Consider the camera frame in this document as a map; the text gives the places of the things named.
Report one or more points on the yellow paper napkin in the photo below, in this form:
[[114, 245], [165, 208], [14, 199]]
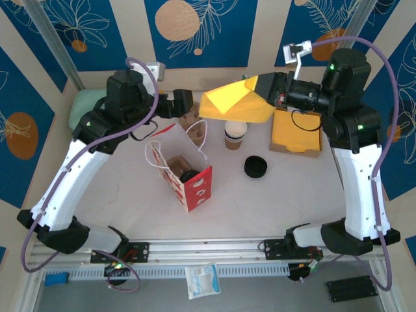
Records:
[[234, 104]]

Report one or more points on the pulp cup carrier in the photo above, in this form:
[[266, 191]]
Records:
[[175, 164]]

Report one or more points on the black coffee cup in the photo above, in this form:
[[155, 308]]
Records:
[[189, 176]]

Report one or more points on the red white paper gift bag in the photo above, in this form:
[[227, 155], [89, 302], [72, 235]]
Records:
[[198, 191]]

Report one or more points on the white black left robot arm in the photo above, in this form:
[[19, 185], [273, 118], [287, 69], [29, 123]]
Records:
[[71, 182]]

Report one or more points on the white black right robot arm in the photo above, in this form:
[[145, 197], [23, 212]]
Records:
[[360, 188]]

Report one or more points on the stack of pulp cup carriers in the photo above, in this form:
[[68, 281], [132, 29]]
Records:
[[195, 130]]

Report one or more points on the mint green zip pouch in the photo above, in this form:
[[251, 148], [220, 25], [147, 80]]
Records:
[[86, 100]]

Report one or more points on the stack of brown paper cups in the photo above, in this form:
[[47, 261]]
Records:
[[234, 133]]

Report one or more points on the black cup lid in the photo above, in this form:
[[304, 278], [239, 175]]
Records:
[[256, 166]]

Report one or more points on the white blue plastic packet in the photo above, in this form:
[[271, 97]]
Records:
[[203, 281]]

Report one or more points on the black ribbed block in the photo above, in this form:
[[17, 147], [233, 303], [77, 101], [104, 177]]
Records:
[[351, 289]]

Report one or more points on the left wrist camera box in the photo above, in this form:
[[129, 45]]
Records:
[[156, 70]]

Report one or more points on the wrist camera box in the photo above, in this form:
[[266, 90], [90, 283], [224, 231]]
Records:
[[156, 70], [291, 52]]

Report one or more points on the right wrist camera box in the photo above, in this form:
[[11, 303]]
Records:
[[291, 52]]

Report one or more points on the aluminium frame post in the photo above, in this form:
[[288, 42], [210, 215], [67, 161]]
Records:
[[54, 42], [359, 19]]

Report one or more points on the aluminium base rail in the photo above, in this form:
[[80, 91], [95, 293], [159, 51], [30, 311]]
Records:
[[204, 250]]

